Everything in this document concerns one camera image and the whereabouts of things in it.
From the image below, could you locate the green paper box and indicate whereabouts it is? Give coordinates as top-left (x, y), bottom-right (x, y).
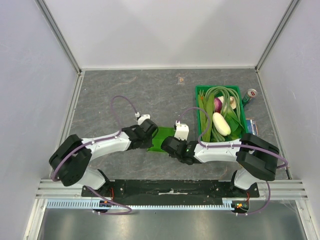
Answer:
top-left (147, 126), bottom-right (175, 153)

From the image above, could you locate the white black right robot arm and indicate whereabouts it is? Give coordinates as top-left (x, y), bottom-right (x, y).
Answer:
top-left (161, 133), bottom-right (279, 190)

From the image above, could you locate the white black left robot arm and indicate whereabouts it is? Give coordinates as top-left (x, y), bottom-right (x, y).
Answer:
top-left (49, 118), bottom-right (158, 190)

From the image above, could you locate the blue small box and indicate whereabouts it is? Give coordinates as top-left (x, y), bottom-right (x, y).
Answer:
top-left (246, 119), bottom-right (258, 136)

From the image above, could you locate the purple onion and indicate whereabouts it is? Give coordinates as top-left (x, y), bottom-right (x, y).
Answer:
top-left (213, 97), bottom-right (223, 113)

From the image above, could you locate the white radish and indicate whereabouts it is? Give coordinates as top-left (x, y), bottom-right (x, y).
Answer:
top-left (212, 112), bottom-right (231, 136)

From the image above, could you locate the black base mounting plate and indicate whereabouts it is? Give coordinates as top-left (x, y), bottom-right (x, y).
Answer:
top-left (97, 179), bottom-right (260, 206)

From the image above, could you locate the green long beans bundle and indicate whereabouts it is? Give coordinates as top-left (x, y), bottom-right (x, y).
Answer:
top-left (199, 86), bottom-right (246, 143)

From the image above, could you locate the green plastic crate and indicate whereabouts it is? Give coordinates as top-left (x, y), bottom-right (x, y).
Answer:
top-left (194, 84), bottom-right (251, 143)

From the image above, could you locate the green red drink can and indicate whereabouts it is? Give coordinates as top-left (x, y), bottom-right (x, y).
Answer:
top-left (242, 88), bottom-right (258, 106)

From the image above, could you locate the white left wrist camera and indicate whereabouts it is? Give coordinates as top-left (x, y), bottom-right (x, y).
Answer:
top-left (135, 112), bottom-right (151, 125)

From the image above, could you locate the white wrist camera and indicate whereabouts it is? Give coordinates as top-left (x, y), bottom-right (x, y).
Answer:
top-left (135, 112), bottom-right (151, 125)
top-left (174, 120), bottom-right (190, 141)

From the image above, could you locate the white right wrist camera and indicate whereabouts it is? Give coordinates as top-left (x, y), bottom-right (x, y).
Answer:
top-left (174, 120), bottom-right (190, 141)

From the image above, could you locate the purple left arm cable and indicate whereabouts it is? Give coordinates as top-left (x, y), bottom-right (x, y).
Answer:
top-left (49, 95), bottom-right (133, 215)

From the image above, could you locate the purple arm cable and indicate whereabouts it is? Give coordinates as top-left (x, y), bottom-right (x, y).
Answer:
top-left (175, 107), bottom-right (289, 217)
top-left (49, 95), bottom-right (133, 215)

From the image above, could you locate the light blue cable duct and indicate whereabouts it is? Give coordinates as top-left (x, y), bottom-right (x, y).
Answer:
top-left (46, 199), bottom-right (236, 211)

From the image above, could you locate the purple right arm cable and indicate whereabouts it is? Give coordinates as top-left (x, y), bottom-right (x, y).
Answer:
top-left (175, 107), bottom-right (289, 217)

